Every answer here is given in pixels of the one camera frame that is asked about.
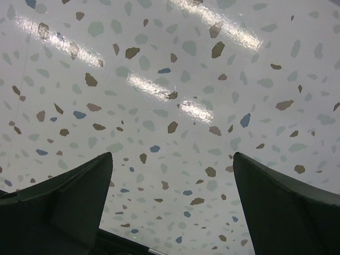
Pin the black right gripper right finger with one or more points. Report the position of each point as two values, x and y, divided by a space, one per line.
284 215

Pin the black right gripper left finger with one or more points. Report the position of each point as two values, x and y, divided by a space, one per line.
60 215

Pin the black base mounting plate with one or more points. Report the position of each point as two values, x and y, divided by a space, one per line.
111 244

